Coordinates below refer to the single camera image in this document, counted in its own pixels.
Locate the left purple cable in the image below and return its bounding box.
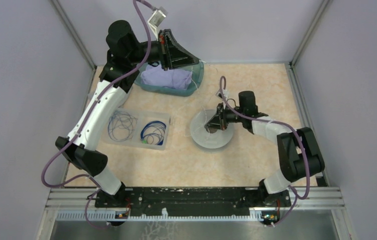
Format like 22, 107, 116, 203
41, 0, 156, 231

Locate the clear plastic divided tray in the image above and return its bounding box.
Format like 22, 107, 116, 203
100, 108, 171, 151

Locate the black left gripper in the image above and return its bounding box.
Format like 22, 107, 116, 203
127, 28, 199, 70

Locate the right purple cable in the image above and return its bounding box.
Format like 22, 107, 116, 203
219, 75, 311, 228

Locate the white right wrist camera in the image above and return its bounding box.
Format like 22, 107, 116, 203
215, 89, 230, 108

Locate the lavender cloth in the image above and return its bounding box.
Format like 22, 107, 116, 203
141, 66, 192, 90

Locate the purple cable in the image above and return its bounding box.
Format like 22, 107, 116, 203
41, 0, 156, 231
219, 75, 311, 228

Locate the blue cable coil green connector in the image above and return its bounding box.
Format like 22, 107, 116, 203
140, 120, 167, 146

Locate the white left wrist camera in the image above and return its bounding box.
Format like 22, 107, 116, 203
147, 6, 168, 40

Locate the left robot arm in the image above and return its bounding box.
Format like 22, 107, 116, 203
55, 20, 200, 207

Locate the teal plastic basin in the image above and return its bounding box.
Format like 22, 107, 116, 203
134, 61, 205, 97

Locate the blue thin wire coil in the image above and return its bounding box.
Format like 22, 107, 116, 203
107, 110, 139, 143

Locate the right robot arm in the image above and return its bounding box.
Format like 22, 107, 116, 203
204, 90, 325, 206

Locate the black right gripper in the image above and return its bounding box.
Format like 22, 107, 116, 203
205, 102, 246, 131

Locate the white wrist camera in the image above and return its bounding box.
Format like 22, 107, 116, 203
147, 6, 168, 40
215, 89, 230, 108

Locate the white perforated cable spool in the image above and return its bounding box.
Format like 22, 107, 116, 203
189, 109, 235, 150

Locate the white slotted cable duct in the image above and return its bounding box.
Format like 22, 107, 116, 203
55, 209, 266, 223

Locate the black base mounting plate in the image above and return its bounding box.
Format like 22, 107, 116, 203
94, 187, 292, 217

